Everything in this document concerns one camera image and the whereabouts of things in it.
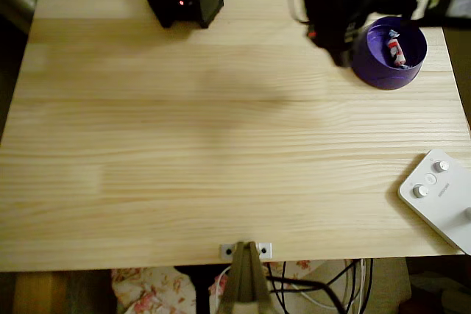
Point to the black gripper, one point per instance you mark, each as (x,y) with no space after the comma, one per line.
(335,47)

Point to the candy red white wrapper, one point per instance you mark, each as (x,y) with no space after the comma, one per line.
(395,51)

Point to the purple plastic bowl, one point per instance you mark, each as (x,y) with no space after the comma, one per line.
(382,76)

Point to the black grey device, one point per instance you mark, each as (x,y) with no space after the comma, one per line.
(460,21)

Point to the white control box with knobs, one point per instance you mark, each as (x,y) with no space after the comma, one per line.
(445,211)

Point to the olive metal stand clamp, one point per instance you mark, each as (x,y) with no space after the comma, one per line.
(244,281)

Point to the black table leg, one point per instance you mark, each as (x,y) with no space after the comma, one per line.
(202,299)

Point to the floral fabric cover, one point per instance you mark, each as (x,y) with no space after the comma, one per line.
(147,292)

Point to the wooden furniture piece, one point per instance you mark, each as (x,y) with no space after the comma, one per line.
(37,295)

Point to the white mounting bracket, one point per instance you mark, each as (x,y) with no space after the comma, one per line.
(223,248)

